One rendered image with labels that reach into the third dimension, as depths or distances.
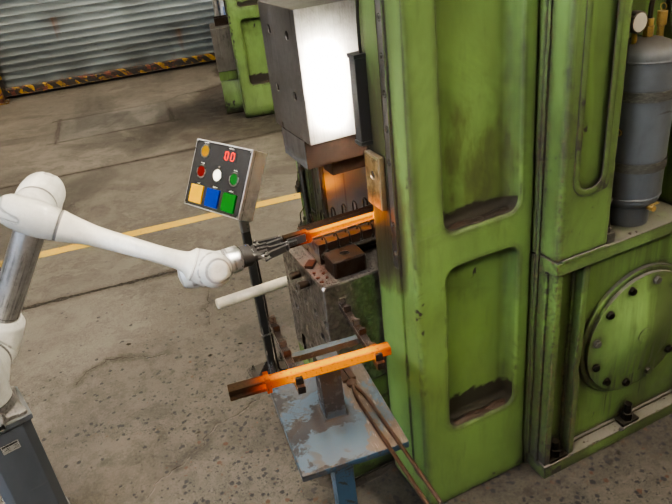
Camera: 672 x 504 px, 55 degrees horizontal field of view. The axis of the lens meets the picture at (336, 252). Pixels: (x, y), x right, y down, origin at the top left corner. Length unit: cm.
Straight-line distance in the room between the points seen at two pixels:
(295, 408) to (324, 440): 16
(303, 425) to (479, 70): 110
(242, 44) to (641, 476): 555
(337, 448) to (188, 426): 141
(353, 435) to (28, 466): 127
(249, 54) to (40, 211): 519
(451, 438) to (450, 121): 114
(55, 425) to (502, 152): 239
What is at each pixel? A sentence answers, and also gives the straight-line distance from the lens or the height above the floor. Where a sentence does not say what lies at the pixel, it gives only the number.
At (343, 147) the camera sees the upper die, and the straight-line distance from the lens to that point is 213.
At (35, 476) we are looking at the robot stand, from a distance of 267.
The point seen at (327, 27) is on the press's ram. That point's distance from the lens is 198.
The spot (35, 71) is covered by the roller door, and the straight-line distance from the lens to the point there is 1022.
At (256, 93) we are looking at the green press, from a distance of 715.
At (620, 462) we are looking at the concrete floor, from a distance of 286.
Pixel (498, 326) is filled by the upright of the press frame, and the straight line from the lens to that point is 234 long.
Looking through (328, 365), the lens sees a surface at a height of 102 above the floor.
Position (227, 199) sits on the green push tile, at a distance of 262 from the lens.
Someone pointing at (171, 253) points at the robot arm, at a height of 114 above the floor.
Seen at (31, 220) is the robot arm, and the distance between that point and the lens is 213.
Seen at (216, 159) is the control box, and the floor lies 114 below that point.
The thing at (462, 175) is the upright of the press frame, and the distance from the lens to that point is 197.
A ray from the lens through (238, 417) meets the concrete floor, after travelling 309.
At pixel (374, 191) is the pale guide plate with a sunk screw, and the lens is 197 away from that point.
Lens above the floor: 204
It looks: 29 degrees down
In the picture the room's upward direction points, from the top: 7 degrees counter-clockwise
